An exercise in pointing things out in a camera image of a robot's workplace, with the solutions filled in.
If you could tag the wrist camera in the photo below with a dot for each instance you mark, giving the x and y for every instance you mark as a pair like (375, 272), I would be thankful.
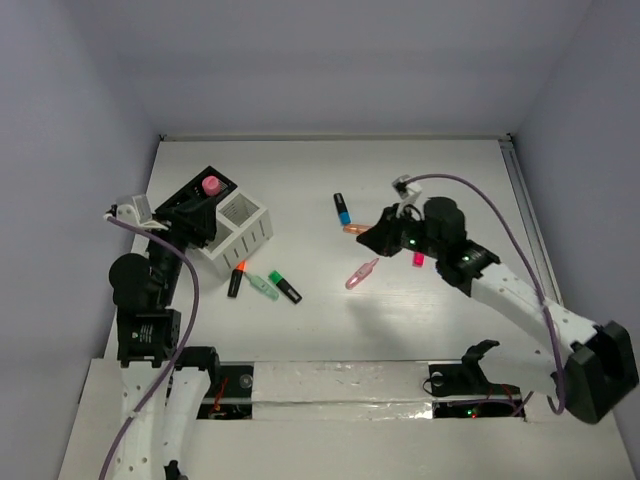
(130, 209)
(407, 190)

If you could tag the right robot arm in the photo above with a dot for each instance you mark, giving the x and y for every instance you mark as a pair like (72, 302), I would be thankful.
(588, 368)

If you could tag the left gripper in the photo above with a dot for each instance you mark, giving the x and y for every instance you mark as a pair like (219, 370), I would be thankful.
(185, 216)

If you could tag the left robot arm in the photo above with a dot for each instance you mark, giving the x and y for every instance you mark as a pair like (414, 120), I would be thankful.
(157, 296)

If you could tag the orange-capped black highlighter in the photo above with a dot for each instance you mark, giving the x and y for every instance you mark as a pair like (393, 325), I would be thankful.
(235, 280)

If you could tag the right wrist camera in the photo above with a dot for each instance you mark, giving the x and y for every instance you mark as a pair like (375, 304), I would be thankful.
(407, 190)

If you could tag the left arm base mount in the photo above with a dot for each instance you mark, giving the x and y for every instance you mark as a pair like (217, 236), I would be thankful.
(230, 398)

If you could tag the pink-capped black highlighter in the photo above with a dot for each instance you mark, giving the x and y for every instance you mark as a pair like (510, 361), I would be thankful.
(418, 260)

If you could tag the aluminium side rail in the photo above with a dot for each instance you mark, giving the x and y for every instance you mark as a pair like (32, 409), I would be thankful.
(534, 235)

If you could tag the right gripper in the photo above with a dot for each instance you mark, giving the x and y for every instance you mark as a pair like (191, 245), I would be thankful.
(381, 238)

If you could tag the green-capped black highlighter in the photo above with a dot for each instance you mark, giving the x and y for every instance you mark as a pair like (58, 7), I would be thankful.
(285, 287)

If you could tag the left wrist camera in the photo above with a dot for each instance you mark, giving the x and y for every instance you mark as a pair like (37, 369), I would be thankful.
(130, 209)

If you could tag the black slotted organizer box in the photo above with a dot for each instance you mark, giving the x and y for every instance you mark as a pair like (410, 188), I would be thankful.
(194, 188)

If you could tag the pink-capped clear pencil tube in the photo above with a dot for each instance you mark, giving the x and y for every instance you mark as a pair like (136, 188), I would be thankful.
(211, 186)

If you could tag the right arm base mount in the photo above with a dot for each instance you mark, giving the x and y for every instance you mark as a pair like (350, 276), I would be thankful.
(460, 390)

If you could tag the blue-capped black highlighter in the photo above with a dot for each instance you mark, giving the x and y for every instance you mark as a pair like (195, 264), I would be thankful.
(342, 210)

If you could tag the white slotted organizer box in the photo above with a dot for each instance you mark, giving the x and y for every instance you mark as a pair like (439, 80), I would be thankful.
(243, 226)

